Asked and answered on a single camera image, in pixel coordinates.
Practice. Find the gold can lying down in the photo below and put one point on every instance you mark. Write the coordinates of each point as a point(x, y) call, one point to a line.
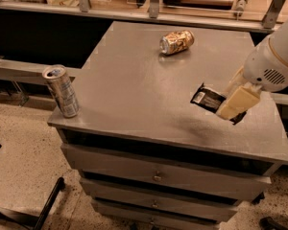
point(176, 42)

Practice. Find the grey drawer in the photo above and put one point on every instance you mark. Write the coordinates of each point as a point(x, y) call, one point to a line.
point(155, 218)
point(154, 200)
point(202, 179)

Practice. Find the black object bottom right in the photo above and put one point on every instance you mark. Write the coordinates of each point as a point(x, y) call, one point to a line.
point(268, 223)

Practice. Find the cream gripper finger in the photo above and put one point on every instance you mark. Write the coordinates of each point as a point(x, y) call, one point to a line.
point(239, 100)
point(237, 80)

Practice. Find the black chair leg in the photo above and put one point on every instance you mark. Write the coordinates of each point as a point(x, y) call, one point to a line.
point(30, 222)

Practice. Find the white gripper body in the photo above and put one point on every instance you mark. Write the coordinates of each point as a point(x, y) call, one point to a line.
point(265, 66)

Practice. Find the bottom grey drawer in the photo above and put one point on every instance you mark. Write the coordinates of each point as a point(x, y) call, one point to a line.
point(155, 218)

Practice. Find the grey side bench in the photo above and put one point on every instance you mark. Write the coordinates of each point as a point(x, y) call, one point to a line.
point(27, 72)

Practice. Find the grey drawer cabinet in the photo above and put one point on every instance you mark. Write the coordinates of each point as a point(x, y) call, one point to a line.
point(136, 100)

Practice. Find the upright redbull can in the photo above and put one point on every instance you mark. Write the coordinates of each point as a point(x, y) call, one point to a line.
point(61, 89)

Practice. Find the black rxbar chocolate wrapper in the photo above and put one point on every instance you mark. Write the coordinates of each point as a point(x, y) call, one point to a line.
point(210, 100)

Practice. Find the top grey drawer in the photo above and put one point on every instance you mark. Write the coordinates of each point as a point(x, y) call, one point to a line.
point(202, 179)

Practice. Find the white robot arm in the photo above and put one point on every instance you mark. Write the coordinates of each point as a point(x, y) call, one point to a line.
point(279, 41)

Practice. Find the middle grey drawer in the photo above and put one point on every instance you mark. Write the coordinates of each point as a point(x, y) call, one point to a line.
point(154, 200)

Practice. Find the grey metal shelf rail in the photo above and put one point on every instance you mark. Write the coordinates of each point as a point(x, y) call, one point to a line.
point(242, 15)

